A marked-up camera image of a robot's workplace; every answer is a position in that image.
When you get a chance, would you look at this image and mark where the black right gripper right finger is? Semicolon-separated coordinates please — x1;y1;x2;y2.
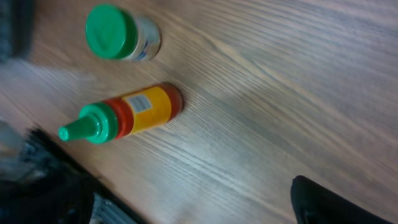
290;175;390;224

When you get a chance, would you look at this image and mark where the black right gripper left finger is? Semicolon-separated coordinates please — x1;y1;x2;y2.
1;127;137;224

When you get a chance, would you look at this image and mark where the green cap hot sauce bottle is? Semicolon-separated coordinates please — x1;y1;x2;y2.
58;83;183;144

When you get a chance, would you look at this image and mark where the green cap white jar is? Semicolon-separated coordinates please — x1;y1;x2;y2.
85;4;161;61

